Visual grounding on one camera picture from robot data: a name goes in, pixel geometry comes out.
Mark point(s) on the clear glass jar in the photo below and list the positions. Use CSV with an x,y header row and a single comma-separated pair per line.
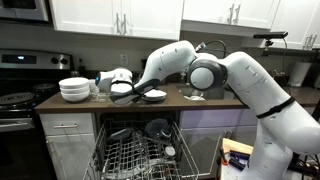
x,y
98,96

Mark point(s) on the paper towel roll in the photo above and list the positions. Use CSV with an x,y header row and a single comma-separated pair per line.
x,y
299,73

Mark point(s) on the black camera on stand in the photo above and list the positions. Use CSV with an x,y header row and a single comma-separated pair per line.
x,y
271,35

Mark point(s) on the stacked white bowls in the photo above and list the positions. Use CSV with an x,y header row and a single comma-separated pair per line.
x,y
75,89

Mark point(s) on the robot base table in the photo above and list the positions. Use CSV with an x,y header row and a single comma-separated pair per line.
x,y
234,158

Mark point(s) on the wire dishwasher rack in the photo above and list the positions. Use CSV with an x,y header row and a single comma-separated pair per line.
x,y
152,149

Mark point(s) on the white mug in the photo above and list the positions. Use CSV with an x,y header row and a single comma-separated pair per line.
x,y
93,88

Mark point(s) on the white drawer cabinet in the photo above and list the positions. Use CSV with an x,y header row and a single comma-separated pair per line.
x,y
70,140

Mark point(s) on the white upper cabinets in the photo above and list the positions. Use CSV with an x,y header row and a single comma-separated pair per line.
x,y
166,19

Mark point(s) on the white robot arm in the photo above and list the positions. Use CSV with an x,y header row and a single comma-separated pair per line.
x,y
284,126

